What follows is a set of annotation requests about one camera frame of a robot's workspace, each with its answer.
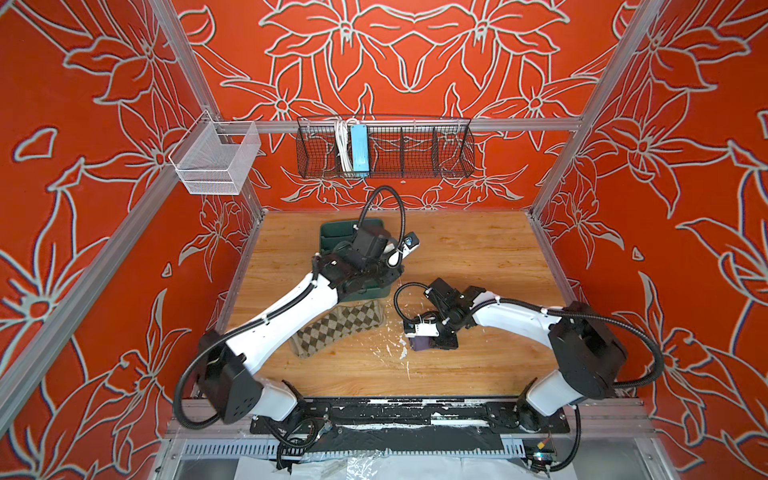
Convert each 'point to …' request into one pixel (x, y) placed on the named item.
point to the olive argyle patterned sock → (345, 319)
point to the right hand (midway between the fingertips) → (427, 335)
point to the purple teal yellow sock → (420, 343)
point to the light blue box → (360, 150)
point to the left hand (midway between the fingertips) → (396, 254)
